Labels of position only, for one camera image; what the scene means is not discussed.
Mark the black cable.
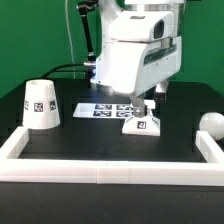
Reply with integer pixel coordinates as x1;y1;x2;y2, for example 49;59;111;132
42;62;98;80

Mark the white U-shaped fence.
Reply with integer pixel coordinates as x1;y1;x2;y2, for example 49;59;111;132
0;127;224;186

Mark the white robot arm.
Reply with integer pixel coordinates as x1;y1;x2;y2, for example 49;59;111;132
91;0;186;117

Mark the white marker sheet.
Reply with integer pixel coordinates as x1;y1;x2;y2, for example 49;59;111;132
72;102;156;119

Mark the white lamp shade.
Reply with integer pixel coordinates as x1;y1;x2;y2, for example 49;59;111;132
22;79;60;130

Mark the white lamp base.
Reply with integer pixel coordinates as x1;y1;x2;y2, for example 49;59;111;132
122;111;160;136

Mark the white lamp bulb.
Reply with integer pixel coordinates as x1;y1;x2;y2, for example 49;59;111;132
199;112;224;140

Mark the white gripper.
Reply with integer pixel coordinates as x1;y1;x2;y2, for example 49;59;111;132
96;37;182;117

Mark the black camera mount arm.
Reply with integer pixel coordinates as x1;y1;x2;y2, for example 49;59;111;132
77;0;99;65

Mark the white thin cable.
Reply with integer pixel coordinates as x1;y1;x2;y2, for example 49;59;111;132
65;0;76;80

